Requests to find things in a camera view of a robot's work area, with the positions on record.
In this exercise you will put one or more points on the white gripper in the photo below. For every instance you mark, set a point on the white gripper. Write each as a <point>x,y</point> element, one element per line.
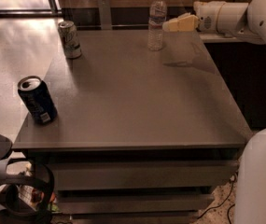
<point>206,16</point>

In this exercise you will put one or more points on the clear plastic water bottle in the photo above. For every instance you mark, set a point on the clear plastic water bottle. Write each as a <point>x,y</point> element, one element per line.
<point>157,17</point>

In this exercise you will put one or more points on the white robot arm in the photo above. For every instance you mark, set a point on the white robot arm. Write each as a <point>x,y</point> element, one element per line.
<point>246,22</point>

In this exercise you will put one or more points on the white green soda can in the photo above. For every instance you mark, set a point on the white green soda can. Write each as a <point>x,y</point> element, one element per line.
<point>68,35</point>

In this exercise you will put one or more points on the blue pepsi can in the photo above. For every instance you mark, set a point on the blue pepsi can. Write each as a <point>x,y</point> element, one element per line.
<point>35,94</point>

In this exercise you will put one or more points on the grey drawer cabinet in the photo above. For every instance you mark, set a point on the grey drawer cabinet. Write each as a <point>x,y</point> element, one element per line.
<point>121,102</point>

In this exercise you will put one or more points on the top cabinet drawer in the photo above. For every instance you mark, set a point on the top cabinet drawer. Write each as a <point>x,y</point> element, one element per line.
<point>141,174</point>

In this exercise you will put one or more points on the cabinet drawer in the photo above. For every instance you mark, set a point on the cabinet drawer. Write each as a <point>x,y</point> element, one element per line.
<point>141,174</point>
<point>135,204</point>

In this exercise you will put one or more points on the middle cabinet drawer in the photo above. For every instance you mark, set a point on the middle cabinet drawer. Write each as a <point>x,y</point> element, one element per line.
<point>135,204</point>

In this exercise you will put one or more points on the left metal wall bracket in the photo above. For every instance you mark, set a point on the left metal wall bracket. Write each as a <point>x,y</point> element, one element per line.
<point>105,14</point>

